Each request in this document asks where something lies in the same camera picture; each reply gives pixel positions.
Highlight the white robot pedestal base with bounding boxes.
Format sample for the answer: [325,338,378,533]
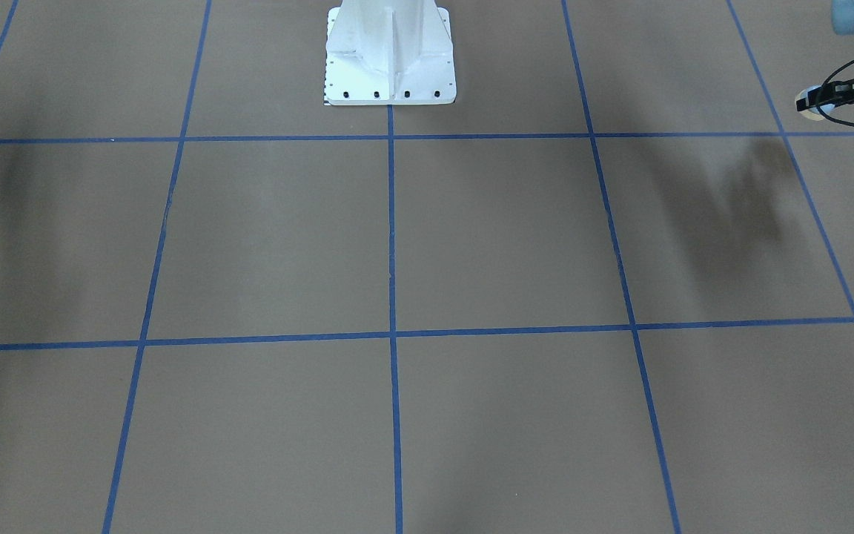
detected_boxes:
[323,1,457,106]

